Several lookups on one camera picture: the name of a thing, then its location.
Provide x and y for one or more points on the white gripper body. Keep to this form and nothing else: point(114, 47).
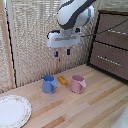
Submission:
point(63, 40)

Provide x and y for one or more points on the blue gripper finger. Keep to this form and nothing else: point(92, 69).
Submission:
point(68, 52)
point(56, 53)

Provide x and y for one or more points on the pink mug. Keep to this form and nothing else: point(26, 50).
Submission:
point(77, 85)

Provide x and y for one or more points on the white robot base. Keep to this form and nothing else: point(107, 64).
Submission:
point(123, 121)

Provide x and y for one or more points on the dark brown drawer cabinet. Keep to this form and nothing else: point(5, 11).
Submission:
point(115, 71)

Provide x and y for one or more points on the yellow rectangular block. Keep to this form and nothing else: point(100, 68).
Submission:
point(62, 80)

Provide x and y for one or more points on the blue mug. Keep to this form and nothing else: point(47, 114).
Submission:
point(49, 85)

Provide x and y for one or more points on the white patterned plate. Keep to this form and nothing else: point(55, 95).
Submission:
point(13, 111)

